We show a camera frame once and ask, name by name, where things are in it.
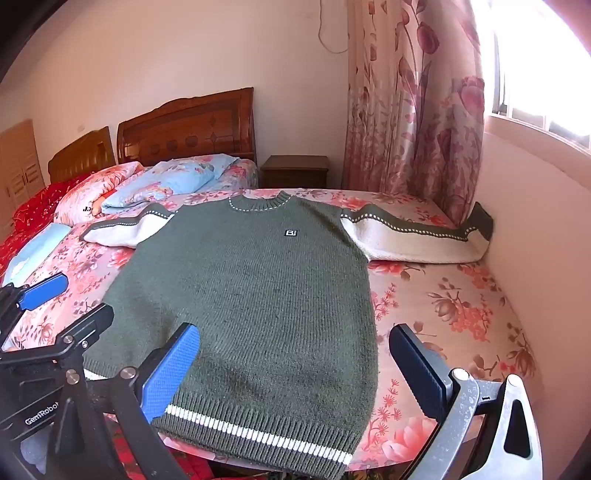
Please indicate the red floral blanket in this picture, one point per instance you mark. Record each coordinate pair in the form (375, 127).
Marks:
(138, 457)

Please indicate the wooden nightstand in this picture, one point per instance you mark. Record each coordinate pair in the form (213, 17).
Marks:
(295, 170)

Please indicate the pink floral pillow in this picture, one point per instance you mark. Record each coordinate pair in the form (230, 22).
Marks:
(87, 194)

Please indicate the large carved wooden headboard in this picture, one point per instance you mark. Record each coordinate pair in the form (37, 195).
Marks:
(184, 129)

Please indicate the pink floral bed sheet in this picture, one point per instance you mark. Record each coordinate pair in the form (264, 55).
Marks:
(438, 300)

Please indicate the green knit sweater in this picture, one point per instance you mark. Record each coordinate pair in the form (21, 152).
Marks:
(258, 300)

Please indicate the light blue pillow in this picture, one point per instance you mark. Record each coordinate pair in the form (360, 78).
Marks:
(184, 175)
(32, 254)

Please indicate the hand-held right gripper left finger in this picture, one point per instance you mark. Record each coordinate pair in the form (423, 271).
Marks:
(171, 369)

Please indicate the window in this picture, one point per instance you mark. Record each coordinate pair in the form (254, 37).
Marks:
(540, 60)

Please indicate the pink floral curtain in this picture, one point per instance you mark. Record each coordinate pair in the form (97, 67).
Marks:
(406, 115)

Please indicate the small wooden headboard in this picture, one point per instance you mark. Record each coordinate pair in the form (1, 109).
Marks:
(81, 157)

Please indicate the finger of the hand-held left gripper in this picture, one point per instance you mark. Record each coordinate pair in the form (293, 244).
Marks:
(87, 325)
(44, 284)

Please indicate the beige wardrobe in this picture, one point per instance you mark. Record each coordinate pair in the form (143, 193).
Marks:
(18, 161)

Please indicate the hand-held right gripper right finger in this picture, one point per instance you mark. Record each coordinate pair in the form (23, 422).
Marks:
(415, 369)

